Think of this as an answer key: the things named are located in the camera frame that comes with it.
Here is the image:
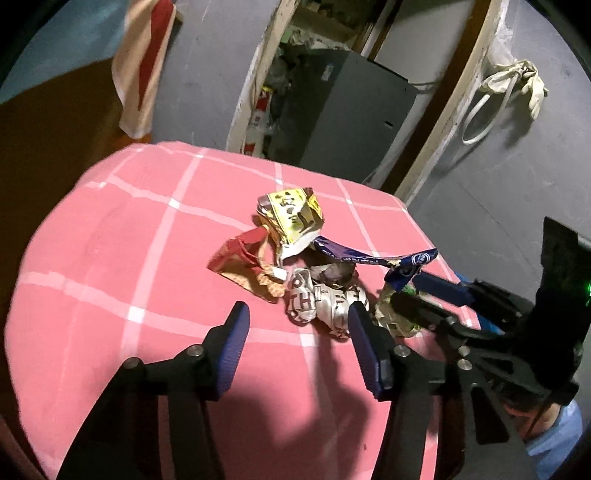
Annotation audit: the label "white rubber gloves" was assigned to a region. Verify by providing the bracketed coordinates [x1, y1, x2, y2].
[510, 59, 550, 121]

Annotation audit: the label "white red sack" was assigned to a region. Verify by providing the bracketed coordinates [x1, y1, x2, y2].
[244, 88, 273, 155]

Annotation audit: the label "red cream striped towel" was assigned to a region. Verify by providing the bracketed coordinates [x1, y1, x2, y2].
[112, 0, 177, 139]

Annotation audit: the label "green wrapper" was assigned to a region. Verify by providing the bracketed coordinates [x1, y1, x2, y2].
[374, 281, 428, 337]

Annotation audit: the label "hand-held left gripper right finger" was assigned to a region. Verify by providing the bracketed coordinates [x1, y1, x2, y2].
[347, 302, 539, 480]

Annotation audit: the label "cream door frame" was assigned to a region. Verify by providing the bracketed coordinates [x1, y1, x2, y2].
[225, 0, 509, 206]

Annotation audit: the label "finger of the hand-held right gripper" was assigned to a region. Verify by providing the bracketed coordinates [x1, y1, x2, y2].
[390, 292, 509, 365]
[412, 273, 527, 324]

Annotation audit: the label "dark crumpled wrapper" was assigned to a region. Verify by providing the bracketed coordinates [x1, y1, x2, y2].
[308, 263, 358, 284]

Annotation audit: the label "pink checked blanket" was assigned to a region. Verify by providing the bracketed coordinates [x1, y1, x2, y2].
[7, 141, 483, 480]

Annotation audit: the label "yellow wrapper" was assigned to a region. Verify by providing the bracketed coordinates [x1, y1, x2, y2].
[256, 187, 324, 266]

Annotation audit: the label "silver wrapper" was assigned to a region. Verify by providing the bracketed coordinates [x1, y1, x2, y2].
[283, 267, 370, 341]

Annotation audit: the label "brown cabinet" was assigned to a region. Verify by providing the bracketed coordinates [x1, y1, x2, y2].
[0, 55, 153, 259]

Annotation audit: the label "light blue cloth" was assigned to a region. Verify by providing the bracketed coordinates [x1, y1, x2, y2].
[0, 0, 134, 104]

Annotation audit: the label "white cable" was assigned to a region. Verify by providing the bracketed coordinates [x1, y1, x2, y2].
[462, 69, 518, 146]

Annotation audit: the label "person's blue clothing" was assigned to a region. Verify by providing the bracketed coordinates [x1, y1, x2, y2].
[524, 399, 583, 480]

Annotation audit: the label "blue snack wrapper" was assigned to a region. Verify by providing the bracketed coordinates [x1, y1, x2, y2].
[314, 235, 438, 289]

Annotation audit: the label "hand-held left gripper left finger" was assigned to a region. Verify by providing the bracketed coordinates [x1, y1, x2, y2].
[58, 302, 252, 480]

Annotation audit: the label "red orange crumpled wrapper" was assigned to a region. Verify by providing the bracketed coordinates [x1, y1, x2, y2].
[206, 226, 289, 303]

